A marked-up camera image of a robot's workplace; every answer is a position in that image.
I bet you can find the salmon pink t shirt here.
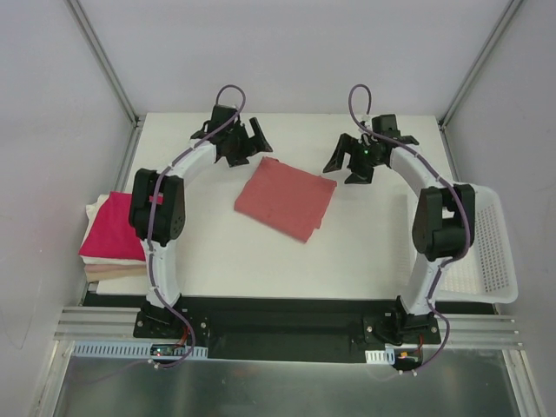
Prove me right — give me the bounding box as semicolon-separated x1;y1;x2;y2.
234;156;337;243

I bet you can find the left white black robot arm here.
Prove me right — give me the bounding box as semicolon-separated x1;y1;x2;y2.
129;104;273;339

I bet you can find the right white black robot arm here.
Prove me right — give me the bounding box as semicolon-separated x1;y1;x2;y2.
234;114;475;346

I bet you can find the magenta folded t shirt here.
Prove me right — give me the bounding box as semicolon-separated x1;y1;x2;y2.
78;191;145;261

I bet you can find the cream folded shirt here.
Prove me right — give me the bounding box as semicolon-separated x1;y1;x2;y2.
85;195;109;226

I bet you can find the white plastic basket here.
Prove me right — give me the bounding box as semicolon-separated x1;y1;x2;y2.
436;185;519;304

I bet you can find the beige folded shirt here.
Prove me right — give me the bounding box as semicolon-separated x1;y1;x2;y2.
83;256;146;282

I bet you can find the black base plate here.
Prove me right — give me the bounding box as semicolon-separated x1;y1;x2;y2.
133;296;440;363

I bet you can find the right perforated cable duct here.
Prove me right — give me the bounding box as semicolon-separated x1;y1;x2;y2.
365;348;395;366

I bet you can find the perforated cable duct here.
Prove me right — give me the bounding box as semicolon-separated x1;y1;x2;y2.
73;341;189;361
365;348;395;366

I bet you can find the right aluminium frame post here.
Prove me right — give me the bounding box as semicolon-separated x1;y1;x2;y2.
438;0;526;131

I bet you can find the aluminium frame post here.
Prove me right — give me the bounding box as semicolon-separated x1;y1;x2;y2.
63;0;141;128
438;0;526;131

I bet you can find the left aluminium frame post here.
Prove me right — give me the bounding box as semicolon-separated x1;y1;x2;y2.
63;0;141;128

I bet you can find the aluminium rail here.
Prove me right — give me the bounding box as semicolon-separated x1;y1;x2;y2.
54;306;525;350

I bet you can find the left perforated cable duct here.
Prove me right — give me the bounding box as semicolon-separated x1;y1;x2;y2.
73;341;189;361

